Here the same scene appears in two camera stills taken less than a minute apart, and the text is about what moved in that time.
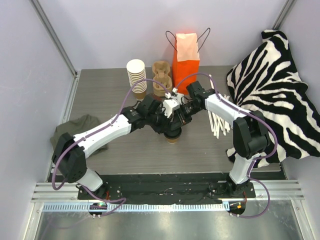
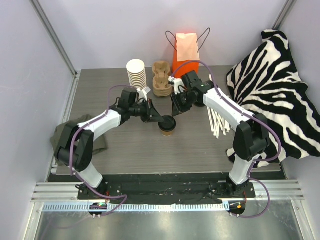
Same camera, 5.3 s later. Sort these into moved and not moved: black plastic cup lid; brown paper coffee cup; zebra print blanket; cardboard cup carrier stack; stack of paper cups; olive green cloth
Moved: black plastic cup lid; brown paper coffee cup
Not moved: olive green cloth; zebra print blanket; stack of paper cups; cardboard cup carrier stack
